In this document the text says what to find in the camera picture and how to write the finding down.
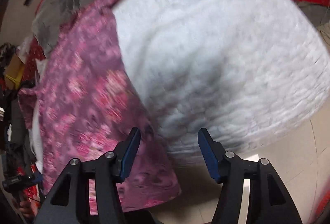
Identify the purple pink floral garment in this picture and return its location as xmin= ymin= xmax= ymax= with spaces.
xmin=18 ymin=0 xmax=181 ymax=212

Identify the yellow cardboard box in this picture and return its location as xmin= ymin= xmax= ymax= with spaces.
xmin=5 ymin=54 xmax=25 ymax=90

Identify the white quilted bedspread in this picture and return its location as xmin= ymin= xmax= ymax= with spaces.
xmin=113 ymin=0 xmax=329 ymax=166

